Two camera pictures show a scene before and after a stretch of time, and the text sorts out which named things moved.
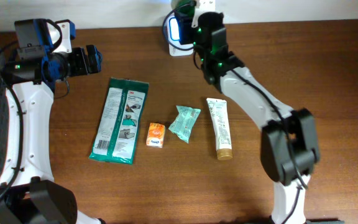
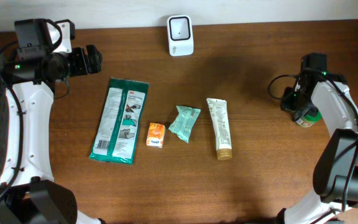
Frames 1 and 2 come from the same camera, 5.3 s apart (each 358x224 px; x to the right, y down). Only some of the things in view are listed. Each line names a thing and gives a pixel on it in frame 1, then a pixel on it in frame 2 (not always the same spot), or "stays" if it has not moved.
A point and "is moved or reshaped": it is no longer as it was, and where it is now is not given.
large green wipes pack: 119,116 stays
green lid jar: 186,6 is moved or reshaped
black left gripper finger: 94,59 stays
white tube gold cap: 219,112 stays
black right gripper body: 191,32 to 297,102
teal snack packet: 182,126 stays
